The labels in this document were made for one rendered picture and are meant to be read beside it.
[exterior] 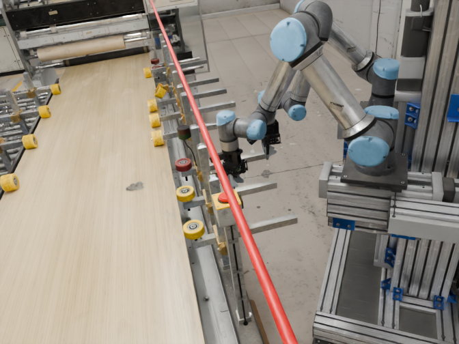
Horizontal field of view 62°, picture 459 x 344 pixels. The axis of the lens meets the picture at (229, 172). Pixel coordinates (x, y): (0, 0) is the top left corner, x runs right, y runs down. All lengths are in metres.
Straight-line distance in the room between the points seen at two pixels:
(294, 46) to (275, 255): 1.68
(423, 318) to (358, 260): 0.43
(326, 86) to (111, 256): 0.94
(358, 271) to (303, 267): 0.42
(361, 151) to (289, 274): 1.36
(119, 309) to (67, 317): 0.16
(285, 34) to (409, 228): 0.77
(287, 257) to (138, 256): 1.35
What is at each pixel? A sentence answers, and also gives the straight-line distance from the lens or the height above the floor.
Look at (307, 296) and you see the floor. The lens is 2.37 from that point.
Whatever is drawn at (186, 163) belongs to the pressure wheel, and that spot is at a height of 0.91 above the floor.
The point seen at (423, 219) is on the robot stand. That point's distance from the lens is 1.44.
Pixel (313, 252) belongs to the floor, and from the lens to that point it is 2.60.
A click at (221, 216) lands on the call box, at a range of 1.03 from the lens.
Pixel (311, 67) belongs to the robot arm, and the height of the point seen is 1.46.
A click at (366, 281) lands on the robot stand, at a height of 0.21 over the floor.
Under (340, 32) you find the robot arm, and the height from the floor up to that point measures 1.41.
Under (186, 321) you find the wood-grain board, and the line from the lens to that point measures 1.19.
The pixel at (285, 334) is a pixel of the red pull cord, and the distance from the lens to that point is 0.23.
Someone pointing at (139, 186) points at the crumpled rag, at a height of 0.91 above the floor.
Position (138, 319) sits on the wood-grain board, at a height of 0.90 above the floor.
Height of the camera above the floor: 1.84
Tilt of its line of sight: 32 degrees down
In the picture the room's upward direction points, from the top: 8 degrees counter-clockwise
